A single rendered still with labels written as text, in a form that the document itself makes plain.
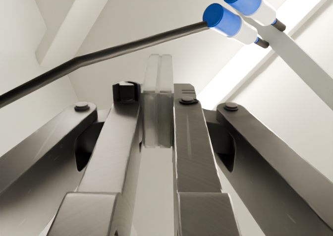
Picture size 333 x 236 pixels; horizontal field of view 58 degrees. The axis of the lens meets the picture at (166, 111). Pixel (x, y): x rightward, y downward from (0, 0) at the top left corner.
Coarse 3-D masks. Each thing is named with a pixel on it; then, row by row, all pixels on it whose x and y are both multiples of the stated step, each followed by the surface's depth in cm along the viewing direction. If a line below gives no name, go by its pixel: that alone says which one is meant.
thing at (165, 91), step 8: (168, 56) 19; (160, 64) 18; (168, 64) 17; (160, 72) 16; (168, 72) 16; (160, 80) 15; (168, 80) 15; (160, 88) 14; (168, 88) 14; (160, 96) 13; (168, 96) 13; (160, 104) 14; (168, 104) 14; (160, 112) 14; (168, 112) 14; (160, 120) 14; (168, 120) 14; (160, 128) 14; (168, 128) 14; (160, 136) 14; (168, 136) 14; (160, 144) 14; (168, 144) 14
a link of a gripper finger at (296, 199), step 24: (240, 120) 11; (240, 144) 11; (264, 144) 10; (240, 168) 11; (264, 168) 9; (288, 168) 9; (312, 168) 9; (240, 192) 11; (264, 192) 9; (288, 192) 8; (312, 192) 8; (264, 216) 9; (288, 216) 8; (312, 216) 7
